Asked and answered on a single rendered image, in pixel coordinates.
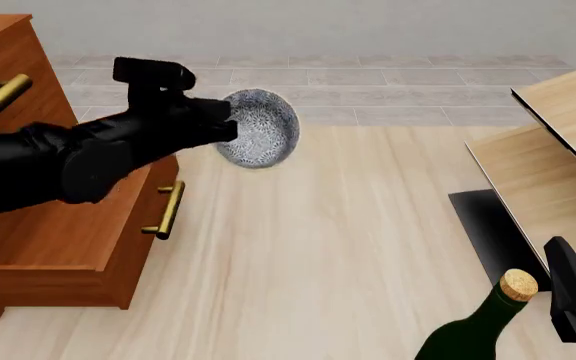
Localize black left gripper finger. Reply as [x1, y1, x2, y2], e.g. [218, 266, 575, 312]
[187, 95, 233, 120]
[187, 116, 240, 150]

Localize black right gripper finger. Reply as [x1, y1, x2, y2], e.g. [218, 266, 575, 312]
[542, 235, 576, 312]

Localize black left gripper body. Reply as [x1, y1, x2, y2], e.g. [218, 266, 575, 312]
[126, 88, 200, 159]

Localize patterned black and white bowl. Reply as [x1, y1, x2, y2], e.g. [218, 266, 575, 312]
[212, 87, 301, 171]

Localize wooden cabinet drawer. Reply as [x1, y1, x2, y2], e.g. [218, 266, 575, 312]
[0, 22, 80, 135]
[0, 153, 187, 272]

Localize wooden cabinet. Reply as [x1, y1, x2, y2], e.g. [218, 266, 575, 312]
[0, 13, 187, 324]

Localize pale wooden rack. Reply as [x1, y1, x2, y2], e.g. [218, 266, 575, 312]
[447, 59, 576, 293]

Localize dark green corked wine bottle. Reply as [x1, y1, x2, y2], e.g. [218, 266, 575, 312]
[413, 267, 540, 360]

